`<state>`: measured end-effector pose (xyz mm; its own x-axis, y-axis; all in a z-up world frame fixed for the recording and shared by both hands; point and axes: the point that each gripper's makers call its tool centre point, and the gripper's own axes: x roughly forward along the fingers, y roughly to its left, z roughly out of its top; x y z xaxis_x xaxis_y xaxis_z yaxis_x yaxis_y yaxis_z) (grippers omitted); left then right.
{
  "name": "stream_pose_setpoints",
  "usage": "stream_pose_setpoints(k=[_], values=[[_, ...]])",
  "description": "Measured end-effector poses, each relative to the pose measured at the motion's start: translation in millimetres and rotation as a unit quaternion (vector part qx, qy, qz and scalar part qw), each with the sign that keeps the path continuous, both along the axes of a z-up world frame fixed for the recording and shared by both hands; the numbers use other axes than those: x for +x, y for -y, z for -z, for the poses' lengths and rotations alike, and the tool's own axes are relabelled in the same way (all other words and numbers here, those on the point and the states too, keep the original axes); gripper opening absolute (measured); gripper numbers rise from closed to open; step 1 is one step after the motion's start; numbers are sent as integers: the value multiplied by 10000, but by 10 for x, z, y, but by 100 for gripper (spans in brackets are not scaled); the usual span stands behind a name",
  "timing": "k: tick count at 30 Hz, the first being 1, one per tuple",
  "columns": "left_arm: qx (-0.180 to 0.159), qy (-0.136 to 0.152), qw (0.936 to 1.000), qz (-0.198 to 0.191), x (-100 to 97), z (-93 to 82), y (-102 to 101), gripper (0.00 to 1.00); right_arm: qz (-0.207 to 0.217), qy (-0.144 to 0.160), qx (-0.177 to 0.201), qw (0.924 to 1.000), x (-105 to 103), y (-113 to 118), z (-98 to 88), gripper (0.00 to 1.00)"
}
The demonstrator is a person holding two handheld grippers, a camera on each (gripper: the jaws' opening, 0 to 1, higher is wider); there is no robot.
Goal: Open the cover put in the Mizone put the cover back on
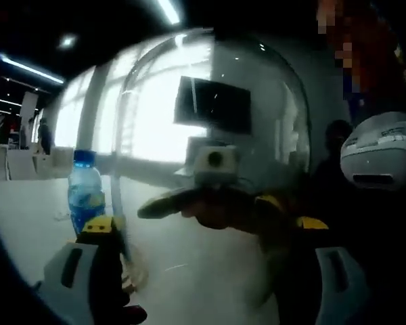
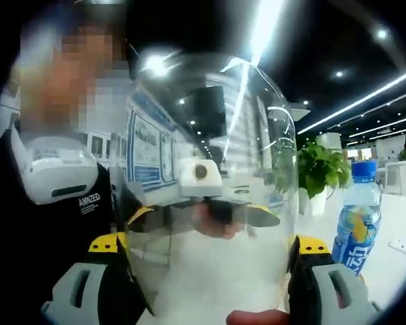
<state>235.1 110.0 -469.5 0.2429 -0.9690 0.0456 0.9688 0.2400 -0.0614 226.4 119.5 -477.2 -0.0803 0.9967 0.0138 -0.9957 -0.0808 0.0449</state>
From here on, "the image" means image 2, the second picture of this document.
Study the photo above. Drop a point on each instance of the person's right hand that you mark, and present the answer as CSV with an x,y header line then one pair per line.
x,y
257,318

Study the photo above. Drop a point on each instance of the blue white wall poster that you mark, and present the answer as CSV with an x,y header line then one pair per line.
x,y
145,142

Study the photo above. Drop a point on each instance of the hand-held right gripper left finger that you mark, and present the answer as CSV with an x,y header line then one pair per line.
x,y
84,294

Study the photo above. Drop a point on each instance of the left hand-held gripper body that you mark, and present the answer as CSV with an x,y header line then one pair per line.
x,y
209,184

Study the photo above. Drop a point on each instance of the green leafy plant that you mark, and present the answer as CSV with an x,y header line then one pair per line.
x,y
321,169

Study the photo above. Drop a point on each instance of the long ceiling light strip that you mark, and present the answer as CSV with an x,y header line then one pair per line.
x,y
267,30

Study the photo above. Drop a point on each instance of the white chest device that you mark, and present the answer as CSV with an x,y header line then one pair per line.
x,y
61,169

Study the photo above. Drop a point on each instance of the person in black shirt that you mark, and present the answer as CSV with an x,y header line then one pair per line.
x,y
20,237

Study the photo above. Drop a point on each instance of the clear glass dome cover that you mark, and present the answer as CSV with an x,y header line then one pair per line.
x,y
257,135

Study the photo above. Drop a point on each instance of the person's left hand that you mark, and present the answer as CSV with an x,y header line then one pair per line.
x,y
216,227

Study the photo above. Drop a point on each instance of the white power strip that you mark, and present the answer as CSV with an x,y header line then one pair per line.
x,y
401,244

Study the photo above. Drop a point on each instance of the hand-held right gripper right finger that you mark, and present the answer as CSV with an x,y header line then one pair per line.
x,y
318,294

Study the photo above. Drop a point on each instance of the white plant pot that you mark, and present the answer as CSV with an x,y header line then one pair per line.
x,y
316,204

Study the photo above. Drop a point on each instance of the blue Mizone drink bottle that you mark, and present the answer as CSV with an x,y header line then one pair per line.
x,y
355,237

